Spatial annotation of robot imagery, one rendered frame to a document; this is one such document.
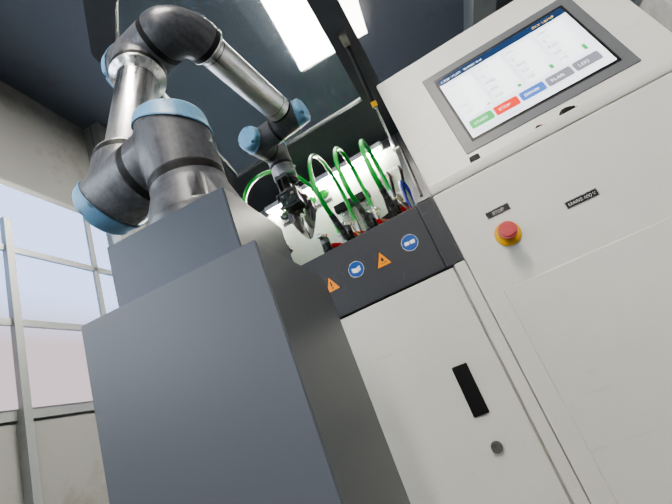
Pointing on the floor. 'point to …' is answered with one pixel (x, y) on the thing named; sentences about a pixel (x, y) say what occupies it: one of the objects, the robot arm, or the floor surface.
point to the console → (573, 250)
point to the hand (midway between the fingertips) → (310, 235)
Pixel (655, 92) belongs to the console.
